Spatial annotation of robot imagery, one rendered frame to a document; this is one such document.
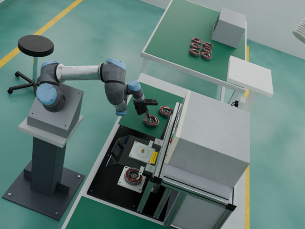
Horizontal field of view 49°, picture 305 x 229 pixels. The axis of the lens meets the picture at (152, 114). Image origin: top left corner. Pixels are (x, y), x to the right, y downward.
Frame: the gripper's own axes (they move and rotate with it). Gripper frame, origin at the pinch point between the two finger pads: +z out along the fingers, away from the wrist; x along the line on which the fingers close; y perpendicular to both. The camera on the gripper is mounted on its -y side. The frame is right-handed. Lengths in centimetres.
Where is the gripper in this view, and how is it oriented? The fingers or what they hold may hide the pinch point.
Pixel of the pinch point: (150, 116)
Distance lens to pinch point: 250.4
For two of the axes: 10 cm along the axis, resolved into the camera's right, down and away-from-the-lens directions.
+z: 2.5, 6.7, 7.0
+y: -9.5, 3.1, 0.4
